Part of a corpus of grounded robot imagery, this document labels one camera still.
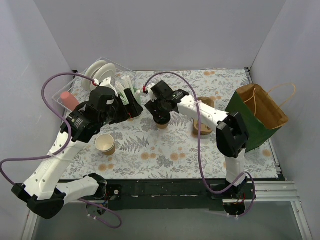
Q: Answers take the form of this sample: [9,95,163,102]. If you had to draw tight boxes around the black coffee cup lid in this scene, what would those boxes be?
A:
[153,114,171,125]

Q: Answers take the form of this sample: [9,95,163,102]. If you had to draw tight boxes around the brown paper coffee cup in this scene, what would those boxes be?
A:
[156,122,169,129]

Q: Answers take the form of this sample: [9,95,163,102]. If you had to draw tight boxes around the brown cardboard cup carrier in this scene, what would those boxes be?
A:
[192,96,215,136]

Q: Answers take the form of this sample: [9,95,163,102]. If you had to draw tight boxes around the green brown paper bag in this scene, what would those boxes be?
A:
[225,83,297,153]

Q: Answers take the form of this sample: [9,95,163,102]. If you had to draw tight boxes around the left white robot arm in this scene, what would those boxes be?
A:
[11,86,143,220]

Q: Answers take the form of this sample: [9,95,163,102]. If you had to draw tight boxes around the green straw holder cup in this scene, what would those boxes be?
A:
[118,87,142,106]

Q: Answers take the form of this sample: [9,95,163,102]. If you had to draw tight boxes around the white wrapped straws bundle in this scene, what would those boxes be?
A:
[115,75,134,98]

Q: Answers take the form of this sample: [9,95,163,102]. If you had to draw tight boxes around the clear plastic dish rack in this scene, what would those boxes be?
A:
[52,57,138,110]

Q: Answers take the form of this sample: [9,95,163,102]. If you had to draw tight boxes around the pink plastic cup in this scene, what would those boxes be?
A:
[60,91,80,112]

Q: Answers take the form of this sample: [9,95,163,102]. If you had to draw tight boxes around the white plate front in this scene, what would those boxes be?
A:
[93,63,116,83]

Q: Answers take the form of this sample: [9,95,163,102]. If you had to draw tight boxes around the white plate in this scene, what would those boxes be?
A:
[81,60,107,91]
[93,63,116,83]

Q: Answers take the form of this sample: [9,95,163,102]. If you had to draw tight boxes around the white plate rear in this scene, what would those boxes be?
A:
[81,60,107,91]

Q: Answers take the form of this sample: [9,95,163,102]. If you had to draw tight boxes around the floral patterned table mat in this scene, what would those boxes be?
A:
[51,69,280,180]

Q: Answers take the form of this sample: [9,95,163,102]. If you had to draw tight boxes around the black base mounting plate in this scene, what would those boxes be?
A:
[100,179,253,211]

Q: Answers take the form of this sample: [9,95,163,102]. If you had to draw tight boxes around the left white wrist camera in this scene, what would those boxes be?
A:
[92,77,118,96]

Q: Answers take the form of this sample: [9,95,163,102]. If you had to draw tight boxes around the aluminium frame rail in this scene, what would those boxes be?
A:
[22,180,312,240]

